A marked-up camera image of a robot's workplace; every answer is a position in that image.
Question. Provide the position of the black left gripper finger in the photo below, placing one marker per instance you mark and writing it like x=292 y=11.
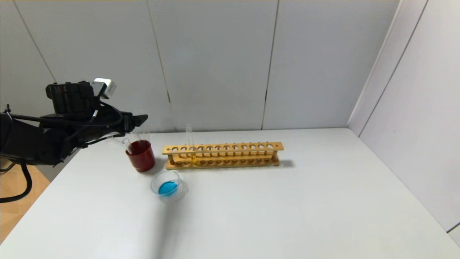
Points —
x=139 y=119

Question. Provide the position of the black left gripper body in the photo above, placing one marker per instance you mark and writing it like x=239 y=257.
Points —
x=127 y=122

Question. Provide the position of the blue pigment glass test tube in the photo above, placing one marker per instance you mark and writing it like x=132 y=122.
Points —
x=127 y=144

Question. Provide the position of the yellow pigment glass test tube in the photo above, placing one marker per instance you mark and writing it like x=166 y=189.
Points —
x=193 y=158

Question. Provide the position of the black and orange left arm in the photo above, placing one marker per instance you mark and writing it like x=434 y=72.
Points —
x=36 y=144

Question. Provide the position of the wooden test tube rack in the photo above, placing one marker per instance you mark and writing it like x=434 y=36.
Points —
x=230 y=160

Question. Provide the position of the clear glass rod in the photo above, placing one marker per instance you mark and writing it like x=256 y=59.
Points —
x=138 y=135

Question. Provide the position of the red plastic cup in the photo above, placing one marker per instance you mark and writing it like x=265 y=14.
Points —
x=142 y=158

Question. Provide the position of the clear glass beaker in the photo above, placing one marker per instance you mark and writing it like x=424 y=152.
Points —
x=168 y=187

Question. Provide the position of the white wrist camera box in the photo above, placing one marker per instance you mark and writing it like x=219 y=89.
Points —
x=105 y=87

